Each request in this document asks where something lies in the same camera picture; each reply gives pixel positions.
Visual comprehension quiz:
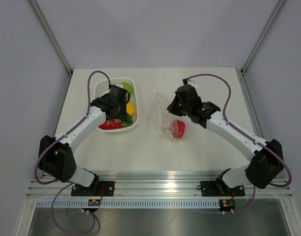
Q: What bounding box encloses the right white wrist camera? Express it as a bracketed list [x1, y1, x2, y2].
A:
[182, 78, 198, 89]

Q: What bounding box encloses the left small circuit board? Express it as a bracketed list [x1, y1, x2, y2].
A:
[88, 199, 101, 207]

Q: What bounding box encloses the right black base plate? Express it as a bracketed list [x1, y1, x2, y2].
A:
[196, 180, 246, 197]

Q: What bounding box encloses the yellow bell pepper toy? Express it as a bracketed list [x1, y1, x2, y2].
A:
[126, 102, 137, 117]

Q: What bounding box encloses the red dragon fruit toy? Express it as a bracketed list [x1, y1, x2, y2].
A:
[99, 119, 134, 130]

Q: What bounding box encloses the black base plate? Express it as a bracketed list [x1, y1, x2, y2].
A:
[196, 180, 246, 197]
[71, 180, 115, 197]

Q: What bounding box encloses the right small circuit board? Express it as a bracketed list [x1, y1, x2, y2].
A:
[219, 199, 236, 211]

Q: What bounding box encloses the aluminium frame post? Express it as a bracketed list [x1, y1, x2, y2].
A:
[27, 0, 73, 77]
[241, 0, 288, 76]

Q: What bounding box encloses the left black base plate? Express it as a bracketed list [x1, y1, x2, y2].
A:
[71, 180, 115, 197]

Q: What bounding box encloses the right aluminium frame post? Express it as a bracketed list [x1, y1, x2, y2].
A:
[241, 0, 288, 76]

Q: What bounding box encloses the red bell pepper toy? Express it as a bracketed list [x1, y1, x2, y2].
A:
[170, 119, 186, 139]

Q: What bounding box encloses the aluminium mounting rail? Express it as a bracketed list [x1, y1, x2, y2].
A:
[26, 171, 292, 199]

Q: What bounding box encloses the green cabbage toy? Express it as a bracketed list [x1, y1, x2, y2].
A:
[120, 82, 133, 95]

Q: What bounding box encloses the clear zip top bag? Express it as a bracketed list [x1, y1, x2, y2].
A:
[149, 91, 184, 140]

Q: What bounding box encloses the left aluminium frame post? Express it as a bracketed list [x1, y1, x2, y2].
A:
[27, 0, 73, 77]

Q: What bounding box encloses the small circuit board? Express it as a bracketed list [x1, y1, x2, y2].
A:
[219, 199, 236, 211]
[88, 199, 101, 207]

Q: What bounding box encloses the white slotted cable duct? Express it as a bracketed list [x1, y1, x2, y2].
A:
[36, 199, 220, 209]

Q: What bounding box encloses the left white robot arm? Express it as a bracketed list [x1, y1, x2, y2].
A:
[34, 85, 131, 196]

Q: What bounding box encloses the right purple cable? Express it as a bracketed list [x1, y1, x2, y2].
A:
[181, 73, 293, 214]

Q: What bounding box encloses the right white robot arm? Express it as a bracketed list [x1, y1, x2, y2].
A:
[167, 85, 284, 196]

